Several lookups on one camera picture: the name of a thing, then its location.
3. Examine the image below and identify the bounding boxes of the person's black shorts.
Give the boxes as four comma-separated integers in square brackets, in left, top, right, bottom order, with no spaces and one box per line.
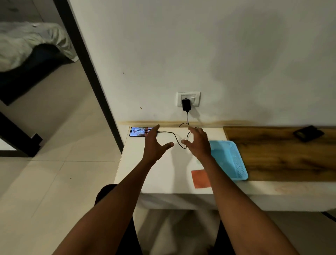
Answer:
[94,184,237,255]

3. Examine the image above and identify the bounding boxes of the light blue plastic basket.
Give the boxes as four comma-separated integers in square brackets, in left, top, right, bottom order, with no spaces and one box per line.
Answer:
[208,140,249,181]

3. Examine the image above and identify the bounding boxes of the person's left forearm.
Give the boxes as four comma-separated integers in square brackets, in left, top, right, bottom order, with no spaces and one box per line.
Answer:
[52,158,158,255]

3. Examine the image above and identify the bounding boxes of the person's right forearm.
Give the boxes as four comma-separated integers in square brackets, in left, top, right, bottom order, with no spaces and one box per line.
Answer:
[200,154,300,255]

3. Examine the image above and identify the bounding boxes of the black smartphone with lit screen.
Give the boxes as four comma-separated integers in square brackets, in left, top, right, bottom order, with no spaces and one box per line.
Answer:
[129,127,154,137]

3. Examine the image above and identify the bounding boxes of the black furniture leg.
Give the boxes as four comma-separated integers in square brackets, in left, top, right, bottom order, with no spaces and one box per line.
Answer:
[0,111,43,158]

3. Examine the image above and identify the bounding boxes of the black flat case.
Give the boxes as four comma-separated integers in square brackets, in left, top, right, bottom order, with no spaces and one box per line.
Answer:
[293,125,325,143]

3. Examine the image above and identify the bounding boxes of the rumpled grey bed sheet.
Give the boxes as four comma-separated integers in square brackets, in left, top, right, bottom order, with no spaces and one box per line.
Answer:
[0,21,79,72]

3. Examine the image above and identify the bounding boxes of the person's left hand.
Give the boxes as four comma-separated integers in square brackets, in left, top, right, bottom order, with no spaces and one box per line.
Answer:
[144,125,174,165]

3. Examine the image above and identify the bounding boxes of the black charging cable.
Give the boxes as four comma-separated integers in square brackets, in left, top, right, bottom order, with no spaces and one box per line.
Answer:
[157,110,200,149]

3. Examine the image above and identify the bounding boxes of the white wall socket plate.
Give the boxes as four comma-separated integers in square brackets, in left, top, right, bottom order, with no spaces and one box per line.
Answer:
[176,91,201,108]

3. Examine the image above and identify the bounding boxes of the orange square paper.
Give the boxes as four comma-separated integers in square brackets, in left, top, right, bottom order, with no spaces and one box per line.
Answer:
[191,169,212,189]

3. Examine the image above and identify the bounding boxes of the brown wooden board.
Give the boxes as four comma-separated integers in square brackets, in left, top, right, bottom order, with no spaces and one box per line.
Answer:
[223,126,336,182]

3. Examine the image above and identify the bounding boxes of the person's right hand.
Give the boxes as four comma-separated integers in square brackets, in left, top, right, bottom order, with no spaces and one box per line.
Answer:
[181,126,212,161]

